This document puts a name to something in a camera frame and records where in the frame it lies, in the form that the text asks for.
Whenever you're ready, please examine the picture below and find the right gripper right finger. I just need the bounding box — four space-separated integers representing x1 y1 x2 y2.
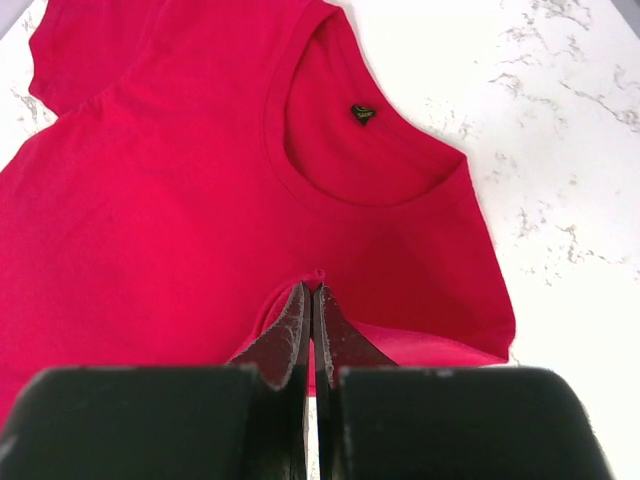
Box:
312 284 396 479

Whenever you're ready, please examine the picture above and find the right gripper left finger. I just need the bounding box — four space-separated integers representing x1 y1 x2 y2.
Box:
230 282 312 479

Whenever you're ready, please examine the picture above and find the red t shirt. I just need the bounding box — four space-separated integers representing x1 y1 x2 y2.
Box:
1 1 515 414

